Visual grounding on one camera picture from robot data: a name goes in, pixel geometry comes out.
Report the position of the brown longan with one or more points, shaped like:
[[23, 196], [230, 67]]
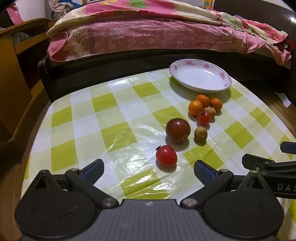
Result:
[[211, 111], [200, 134]]

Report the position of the wooden chair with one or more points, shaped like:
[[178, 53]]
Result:
[[18, 81]]

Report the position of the pink floral blanket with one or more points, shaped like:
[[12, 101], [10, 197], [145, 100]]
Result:
[[138, 30]]

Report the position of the dark red cloth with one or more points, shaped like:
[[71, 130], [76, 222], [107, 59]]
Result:
[[291, 44]]

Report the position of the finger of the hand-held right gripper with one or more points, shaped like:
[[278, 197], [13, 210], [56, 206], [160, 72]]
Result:
[[254, 161], [288, 147]]

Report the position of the yellow toy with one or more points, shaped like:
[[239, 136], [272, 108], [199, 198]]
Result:
[[207, 4]]

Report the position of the dark bed frame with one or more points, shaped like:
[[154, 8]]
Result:
[[81, 69]]

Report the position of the orange mandarin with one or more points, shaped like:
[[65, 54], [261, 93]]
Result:
[[216, 104], [203, 99], [195, 107]]

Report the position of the white paper scrap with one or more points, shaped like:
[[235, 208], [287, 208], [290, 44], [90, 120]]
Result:
[[283, 98]]

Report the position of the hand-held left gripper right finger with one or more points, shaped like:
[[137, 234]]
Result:
[[204, 171]]

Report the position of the dark headboard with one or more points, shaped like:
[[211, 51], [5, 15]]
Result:
[[254, 11]]

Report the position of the small red tomato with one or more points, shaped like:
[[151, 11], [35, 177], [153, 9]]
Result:
[[204, 117], [166, 155]]

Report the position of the crumpled printed cloth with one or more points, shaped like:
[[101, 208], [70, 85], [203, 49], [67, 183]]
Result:
[[62, 5]]

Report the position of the large dark red tomato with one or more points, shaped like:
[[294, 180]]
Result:
[[178, 129]]

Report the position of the white floral plate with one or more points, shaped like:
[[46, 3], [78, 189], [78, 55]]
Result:
[[200, 76]]

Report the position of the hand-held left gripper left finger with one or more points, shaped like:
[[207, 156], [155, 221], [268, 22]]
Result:
[[93, 170]]

